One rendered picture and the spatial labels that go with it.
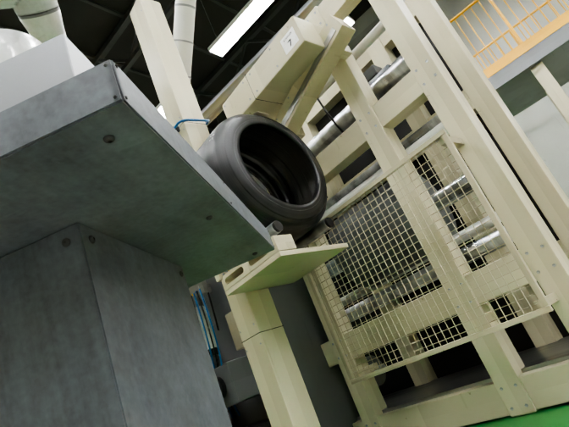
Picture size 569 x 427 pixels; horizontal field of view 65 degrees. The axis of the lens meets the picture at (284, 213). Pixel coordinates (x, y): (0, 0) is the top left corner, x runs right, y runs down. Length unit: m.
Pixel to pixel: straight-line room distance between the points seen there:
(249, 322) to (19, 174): 1.54
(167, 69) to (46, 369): 2.05
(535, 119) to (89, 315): 10.48
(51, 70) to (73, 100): 0.11
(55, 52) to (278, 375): 1.52
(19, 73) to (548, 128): 10.40
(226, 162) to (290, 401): 0.92
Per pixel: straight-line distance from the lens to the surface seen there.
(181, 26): 2.92
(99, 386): 0.44
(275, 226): 1.57
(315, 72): 2.13
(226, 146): 1.66
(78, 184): 0.42
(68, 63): 0.46
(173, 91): 2.32
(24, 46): 0.77
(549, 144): 10.57
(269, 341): 1.84
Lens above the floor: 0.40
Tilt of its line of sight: 20 degrees up
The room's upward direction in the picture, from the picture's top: 23 degrees counter-clockwise
